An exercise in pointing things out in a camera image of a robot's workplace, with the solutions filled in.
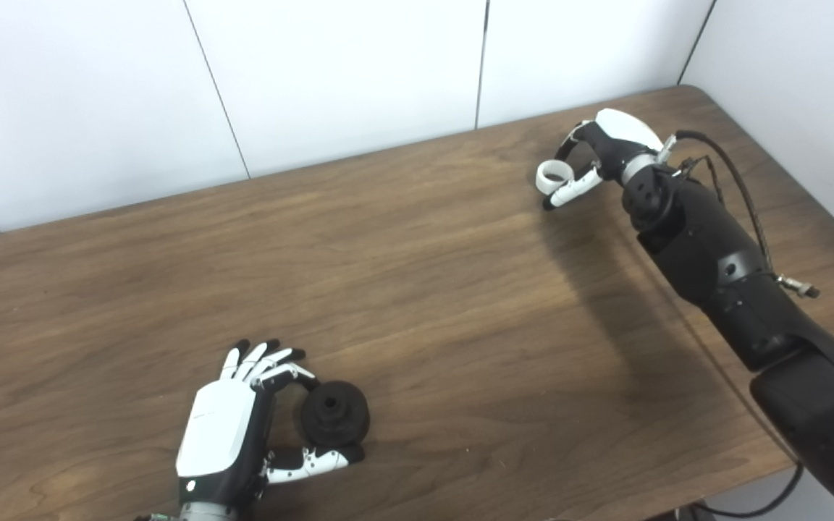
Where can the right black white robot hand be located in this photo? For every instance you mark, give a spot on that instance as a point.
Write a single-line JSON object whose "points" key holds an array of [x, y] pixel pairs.
{"points": [[623, 141]]}

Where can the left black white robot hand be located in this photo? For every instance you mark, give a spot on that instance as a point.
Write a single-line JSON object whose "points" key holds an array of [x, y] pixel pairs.
{"points": [[214, 434]]}

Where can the round black plastic part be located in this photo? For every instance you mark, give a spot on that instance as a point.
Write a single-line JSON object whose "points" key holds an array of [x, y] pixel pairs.
{"points": [[348, 423]]}

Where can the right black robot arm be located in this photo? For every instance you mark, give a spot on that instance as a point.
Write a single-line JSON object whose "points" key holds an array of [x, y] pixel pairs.
{"points": [[721, 253]]}

